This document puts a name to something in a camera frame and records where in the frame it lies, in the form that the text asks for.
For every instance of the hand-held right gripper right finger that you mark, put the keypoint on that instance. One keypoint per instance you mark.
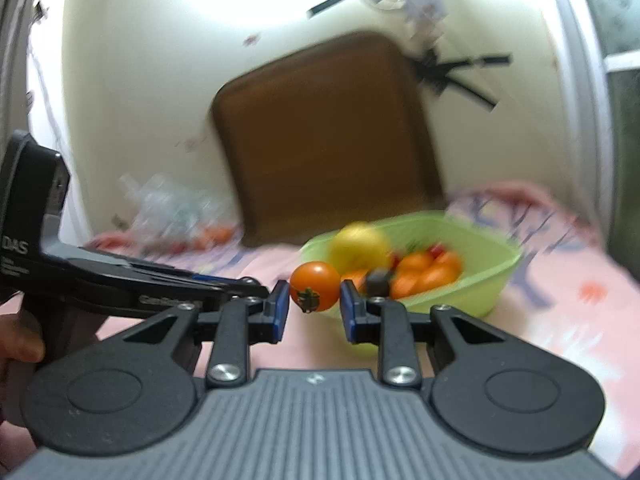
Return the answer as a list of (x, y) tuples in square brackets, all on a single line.
[(349, 310)]

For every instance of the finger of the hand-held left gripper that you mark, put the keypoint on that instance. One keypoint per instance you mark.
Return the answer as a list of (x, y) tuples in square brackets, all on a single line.
[(250, 291), (202, 277)]

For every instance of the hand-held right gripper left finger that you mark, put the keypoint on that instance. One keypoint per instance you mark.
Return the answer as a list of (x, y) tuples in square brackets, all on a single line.
[(281, 310)]

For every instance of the dark purple plum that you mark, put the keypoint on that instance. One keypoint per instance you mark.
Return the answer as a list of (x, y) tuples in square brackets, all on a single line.
[(378, 281)]

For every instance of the orange tomato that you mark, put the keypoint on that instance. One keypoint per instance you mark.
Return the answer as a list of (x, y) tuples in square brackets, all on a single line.
[(315, 280)]

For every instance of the yellow grapefruit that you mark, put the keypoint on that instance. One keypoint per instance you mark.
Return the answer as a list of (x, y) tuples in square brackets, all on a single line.
[(357, 247)]

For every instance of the red tomato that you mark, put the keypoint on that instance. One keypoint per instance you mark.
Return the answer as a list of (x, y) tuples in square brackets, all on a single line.
[(436, 250)]

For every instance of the green plastic basin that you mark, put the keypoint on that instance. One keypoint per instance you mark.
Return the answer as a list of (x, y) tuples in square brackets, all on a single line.
[(480, 270)]

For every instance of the person's left hand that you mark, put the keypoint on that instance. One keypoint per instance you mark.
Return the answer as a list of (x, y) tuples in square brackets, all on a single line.
[(22, 347)]

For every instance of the clear plastic bag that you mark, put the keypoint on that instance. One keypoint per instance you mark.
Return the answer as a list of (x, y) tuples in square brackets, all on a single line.
[(170, 215)]

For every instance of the brown woven seat mat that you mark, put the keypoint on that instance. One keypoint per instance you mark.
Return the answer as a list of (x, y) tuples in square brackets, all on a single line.
[(325, 140)]

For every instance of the pink printed bedsheet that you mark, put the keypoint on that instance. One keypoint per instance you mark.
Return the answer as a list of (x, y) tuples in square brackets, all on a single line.
[(560, 310)]

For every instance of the white window frame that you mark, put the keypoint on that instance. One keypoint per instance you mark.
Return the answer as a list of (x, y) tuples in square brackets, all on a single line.
[(580, 110)]

